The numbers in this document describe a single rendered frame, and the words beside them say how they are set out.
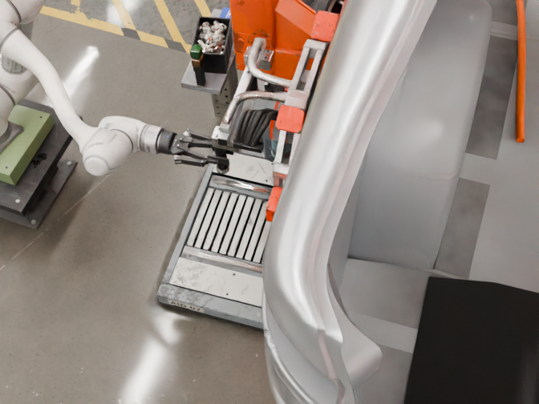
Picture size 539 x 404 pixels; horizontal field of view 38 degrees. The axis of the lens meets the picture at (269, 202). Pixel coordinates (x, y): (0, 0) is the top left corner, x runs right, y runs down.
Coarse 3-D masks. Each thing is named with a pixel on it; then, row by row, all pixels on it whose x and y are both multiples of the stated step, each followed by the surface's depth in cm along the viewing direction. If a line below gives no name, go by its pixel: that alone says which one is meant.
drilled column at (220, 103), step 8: (232, 72) 335; (232, 80) 338; (224, 88) 340; (232, 88) 341; (216, 96) 346; (224, 96) 345; (232, 96) 344; (216, 104) 352; (224, 104) 350; (216, 112) 357; (224, 112) 355
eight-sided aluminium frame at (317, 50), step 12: (312, 48) 230; (324, 48) 231; (300, 60) 228; (300, 72) 226; (312, 72) 226; (312, 84) 224; (288, 96) 221; (300, 96) 221; (288, 132) 227; (276, 156) 226; (276, 168) 227; (288, 168) 226; (276, 180) 231
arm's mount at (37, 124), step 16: (16, 112) 318; (32, 112) 317; (32, 128) 313; (48, 128) 318; (16, 144) 309; (32, 144) 310; (0, 160) 305; (16, 160) 304; (0, 176) 305; (16, 176) 306
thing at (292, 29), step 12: (288, 0) 280; (300, 0) 283; (276, 12) 275; (288, 12) 278; (300, 12) 282; (312, 12) 285; (276, 24) 280; (288, 24) 278; (300, 24) 280; (312, 24) 283; (276, 36) 286; (288, 36) 284; (300, 36) 282; (276, 48) 289; (288, 48) 289; (300, 48) 287; (276, 60) 294; (288, 60) 292; (312, 60) 288; (324, 60) 286; (276, 72) 300; (288, 72) 298
